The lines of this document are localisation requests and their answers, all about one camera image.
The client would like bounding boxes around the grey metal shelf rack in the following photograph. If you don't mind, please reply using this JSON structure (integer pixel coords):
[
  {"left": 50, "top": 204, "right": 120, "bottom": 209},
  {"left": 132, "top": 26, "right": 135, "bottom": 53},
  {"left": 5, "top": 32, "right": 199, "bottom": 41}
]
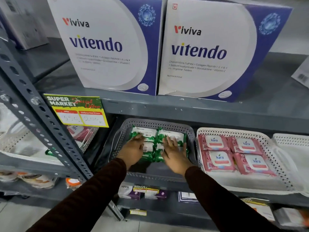
[{"left": 0, "top": 34, "right": 309, "bottom": 232}]

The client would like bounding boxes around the orange and white small tub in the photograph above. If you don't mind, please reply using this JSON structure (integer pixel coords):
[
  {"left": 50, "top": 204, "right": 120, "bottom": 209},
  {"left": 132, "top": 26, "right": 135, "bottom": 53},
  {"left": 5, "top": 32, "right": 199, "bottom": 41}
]
[{"left": 65, "top": 178, "right": 83, "bottom": 190}]

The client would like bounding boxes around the white and orange packet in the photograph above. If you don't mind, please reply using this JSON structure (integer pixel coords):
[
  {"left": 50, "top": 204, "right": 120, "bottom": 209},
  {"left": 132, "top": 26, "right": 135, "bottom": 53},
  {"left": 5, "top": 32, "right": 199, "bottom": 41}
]
[{"left": 241, "top": 198, "right": 276, "bottom": 222}]

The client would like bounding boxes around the grey carton box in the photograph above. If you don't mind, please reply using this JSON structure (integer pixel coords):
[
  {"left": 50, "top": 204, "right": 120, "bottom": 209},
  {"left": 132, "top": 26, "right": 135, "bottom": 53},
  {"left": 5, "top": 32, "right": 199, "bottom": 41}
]
[{"left": 0, "top": 0, "right": 49, "bottom": 50}]

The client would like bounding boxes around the grey perforated plastic basket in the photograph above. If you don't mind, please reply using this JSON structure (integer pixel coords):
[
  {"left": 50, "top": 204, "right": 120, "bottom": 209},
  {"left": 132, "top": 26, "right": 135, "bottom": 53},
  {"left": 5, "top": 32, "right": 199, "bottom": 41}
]
[{"left": 109, "top": 118, "right": 196, "bottom": 183}]

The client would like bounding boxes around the pink wipes packet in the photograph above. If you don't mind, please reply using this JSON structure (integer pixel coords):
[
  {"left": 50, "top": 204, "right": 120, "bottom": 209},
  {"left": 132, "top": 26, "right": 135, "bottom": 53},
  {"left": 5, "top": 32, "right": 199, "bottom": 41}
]
[
  {"left": 197, "top": 134, "right": 230, "bottom": 151},
  {"left": 228, "top": 136, "right": 264, "bottom": 155},
  {"left": 67, "top": 125, "right": 97, "bottom": 143},
  {"left": 233, "top": 153, "right": 277, "bottom": 176},
  {"left": 201, "top": 150, "right": 236, "bottom": 172}
]

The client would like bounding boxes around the grey and orange packet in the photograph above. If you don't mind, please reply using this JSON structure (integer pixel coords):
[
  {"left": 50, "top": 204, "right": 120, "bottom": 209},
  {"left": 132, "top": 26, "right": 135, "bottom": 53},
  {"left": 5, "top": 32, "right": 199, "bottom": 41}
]
[{"left": 274, "top": 207, "right": 309, "bottom": 228}]

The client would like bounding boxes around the white box with barcode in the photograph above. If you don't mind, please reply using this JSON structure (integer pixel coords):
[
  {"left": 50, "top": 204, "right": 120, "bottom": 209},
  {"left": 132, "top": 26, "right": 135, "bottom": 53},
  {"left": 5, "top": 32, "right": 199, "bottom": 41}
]
[{"left": 291, "top": 55, "right": 309, "bottom": 89}]

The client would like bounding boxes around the person's left hand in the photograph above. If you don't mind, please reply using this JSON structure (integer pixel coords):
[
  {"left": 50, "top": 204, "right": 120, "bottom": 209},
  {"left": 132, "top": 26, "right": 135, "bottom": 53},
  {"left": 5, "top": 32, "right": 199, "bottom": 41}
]
[{"left": 116, "top": 134, "right": 145, "bottom": 168}]

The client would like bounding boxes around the white and blue carton box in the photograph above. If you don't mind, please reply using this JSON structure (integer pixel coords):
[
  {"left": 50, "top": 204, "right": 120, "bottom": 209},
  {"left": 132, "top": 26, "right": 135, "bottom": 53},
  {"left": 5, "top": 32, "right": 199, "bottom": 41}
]
[
  {"left": 46, "top": 0, "right": 163, "bottom": 96},
  {"left": 158, "top": 0, "right": 293, "bottom": 103}
]

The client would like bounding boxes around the purple and white small box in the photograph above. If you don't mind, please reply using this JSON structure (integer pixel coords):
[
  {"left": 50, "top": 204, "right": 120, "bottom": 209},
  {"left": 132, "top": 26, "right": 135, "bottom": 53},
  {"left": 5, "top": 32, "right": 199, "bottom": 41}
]
[
  {"left": 144, "top": 189, "right": 167, "bottom": 200},
  {"left": 117, "top": 182, "right": 141, "bottom": 200}
]

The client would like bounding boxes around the person's left forearm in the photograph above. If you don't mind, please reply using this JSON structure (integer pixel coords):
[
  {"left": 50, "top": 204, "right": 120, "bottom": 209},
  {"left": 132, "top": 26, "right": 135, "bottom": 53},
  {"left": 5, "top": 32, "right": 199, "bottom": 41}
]
[{"left": 26, "top": 158, "right": 127, "bottom": 232}]

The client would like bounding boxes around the white printed food bowl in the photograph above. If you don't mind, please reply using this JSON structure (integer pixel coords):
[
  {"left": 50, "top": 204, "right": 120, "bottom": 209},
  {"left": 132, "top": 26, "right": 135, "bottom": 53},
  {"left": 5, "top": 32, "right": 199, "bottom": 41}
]
[
  {"left": 18, "top": 174, "right": 57, "bottom": 189},
  {"left": 0, "top": 171, "right": 19, "bottom": 183}
]

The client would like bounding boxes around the yellow and green price label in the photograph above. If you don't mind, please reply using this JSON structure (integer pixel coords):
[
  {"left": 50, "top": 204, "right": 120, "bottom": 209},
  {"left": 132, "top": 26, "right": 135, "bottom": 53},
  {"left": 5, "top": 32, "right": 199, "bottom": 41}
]
[{"left": 44, "top": 94, "right": 109, "bottom": 128}]

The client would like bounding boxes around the white perforated plastic basket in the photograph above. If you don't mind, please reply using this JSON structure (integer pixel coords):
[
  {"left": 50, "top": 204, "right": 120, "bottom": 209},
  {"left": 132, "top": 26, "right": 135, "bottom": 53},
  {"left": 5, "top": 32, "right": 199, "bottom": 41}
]
[
  {"left": 196, "top": 127, "right": 297, "bottom": 193},
  {"left": 272, "top": 133, "right": 309, "bottom": 192},
  {"left": 0, "top": 102, "right": 99, "bottom": 164}
]

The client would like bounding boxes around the white box with purple edge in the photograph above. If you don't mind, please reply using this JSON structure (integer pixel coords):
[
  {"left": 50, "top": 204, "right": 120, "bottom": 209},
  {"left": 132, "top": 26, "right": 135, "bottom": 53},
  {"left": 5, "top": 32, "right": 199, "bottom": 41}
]
[{"left": 178, "top": 191, "right": 200, "bottom": 204}]

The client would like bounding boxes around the person's right forearm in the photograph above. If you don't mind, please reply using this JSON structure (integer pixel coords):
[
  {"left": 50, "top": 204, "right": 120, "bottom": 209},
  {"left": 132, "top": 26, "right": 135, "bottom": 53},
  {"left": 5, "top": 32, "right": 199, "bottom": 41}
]
[{"left": 184, "top": 166, "right": 282, "bottom": 232}]

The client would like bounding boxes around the person's right hand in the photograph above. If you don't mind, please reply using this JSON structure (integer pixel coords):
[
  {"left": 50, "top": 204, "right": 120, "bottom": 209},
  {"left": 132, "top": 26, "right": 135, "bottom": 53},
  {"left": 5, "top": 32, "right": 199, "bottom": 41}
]
[{"left": 161, "top": 136, "right": 194, "bottom": 176}]

